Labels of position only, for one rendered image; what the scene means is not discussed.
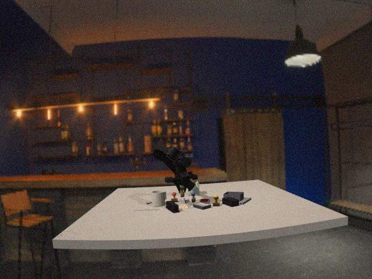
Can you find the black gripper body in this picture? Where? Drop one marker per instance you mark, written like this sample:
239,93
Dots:
175,179

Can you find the cream inspection card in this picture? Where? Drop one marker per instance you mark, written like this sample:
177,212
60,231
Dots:
183,206

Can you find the grey mug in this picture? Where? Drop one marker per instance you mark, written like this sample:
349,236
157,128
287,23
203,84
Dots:
158,198

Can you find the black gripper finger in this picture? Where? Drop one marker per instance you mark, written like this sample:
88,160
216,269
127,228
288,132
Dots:
178,186
185,183

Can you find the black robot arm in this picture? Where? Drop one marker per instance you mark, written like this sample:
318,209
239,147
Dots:
171,155

